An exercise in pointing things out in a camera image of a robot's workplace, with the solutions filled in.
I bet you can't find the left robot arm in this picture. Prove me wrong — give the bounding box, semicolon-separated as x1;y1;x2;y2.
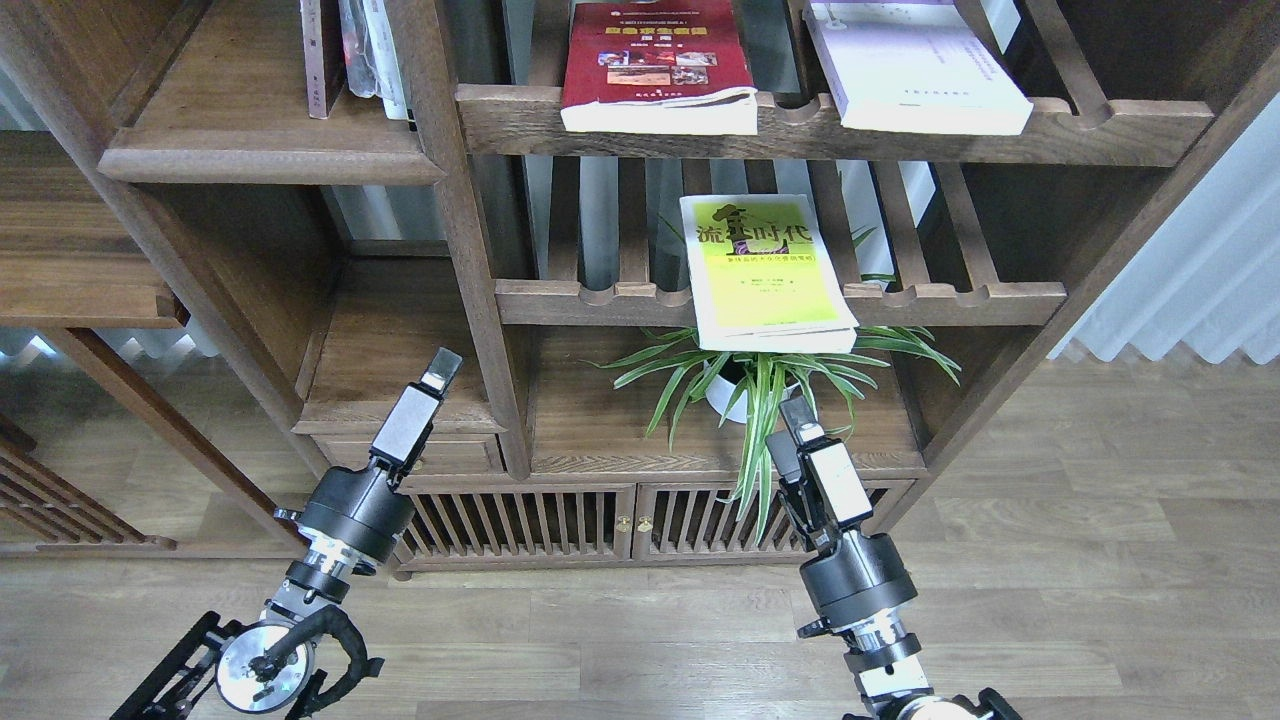
115;348;462;719

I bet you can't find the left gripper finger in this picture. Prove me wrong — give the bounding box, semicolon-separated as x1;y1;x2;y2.
420;348;465;395

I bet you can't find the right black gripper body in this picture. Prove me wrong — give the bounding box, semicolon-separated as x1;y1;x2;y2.
767;432;916;632

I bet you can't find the dark wooden bookshelf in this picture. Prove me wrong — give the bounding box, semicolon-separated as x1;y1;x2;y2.
3;1;1277;571

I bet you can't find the white lavender book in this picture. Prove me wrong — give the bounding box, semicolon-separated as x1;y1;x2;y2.
804;1;1034;136

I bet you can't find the red cover book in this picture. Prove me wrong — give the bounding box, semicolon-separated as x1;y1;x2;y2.
559;1;758;136

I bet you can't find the white curtain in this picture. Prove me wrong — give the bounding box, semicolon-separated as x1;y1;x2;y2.
1050;100;1279;364

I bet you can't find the white upright book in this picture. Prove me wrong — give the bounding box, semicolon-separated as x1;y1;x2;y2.
362;0;413;120

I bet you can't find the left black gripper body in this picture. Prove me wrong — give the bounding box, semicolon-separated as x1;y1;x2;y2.
300;384;442;564

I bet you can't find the green spider plant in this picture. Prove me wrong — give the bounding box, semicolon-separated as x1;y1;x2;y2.
607;316;960;509

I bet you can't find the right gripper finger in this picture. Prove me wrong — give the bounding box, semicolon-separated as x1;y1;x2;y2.
780;397;826;447

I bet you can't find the plastic wrapped book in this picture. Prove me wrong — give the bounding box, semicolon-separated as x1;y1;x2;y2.
338;0;378;97

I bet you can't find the brown upright book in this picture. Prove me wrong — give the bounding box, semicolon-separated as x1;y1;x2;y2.
300;0;346;119

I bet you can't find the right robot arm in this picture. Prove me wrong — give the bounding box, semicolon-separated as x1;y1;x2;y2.
767;398;1020;719

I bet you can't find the yellow green book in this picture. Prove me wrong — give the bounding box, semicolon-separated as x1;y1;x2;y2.
680;193;858;354

